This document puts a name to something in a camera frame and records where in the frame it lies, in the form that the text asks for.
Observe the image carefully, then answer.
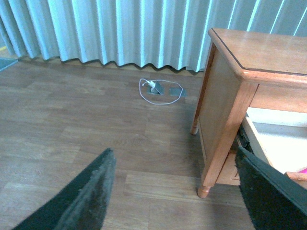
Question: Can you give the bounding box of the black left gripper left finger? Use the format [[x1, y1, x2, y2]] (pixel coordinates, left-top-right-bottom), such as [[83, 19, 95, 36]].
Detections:
[[15, 148, 116, 230]]

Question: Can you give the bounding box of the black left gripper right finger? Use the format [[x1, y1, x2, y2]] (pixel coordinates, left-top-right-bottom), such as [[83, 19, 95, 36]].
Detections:
[[235, 147, 307, 230]]

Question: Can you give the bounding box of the pink marker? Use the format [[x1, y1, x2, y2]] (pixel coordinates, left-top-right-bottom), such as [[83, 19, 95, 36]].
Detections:
[[298, 168, 307, 174]]

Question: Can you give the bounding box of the wooden drawer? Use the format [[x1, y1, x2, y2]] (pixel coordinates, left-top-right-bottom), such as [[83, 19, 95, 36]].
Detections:
[[216, 108, 307, 187]]

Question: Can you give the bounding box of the wooden nightstand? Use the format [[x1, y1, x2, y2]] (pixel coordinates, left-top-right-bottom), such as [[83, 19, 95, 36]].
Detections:
[[191, 28, 307, 198]]

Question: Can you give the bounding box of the grey floor socket box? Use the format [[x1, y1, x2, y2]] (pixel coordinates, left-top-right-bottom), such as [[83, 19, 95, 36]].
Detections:
[[147, 81, 164, 95]]

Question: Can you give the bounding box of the white floor plug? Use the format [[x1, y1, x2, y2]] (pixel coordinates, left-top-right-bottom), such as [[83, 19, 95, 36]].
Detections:
[[142, 81, 155, 88]]

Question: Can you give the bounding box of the grey floor cover plate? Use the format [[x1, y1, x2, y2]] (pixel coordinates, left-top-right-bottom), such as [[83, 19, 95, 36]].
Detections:
[[169, 87, 187, 97]]

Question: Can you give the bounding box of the light blue curtain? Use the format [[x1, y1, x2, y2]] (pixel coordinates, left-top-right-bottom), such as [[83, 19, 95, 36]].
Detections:
[[0, 0, 307, 72]]

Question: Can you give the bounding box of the white floor cable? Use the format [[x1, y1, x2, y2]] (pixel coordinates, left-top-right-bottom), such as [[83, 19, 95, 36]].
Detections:
[[139, 78, 184, 106]]

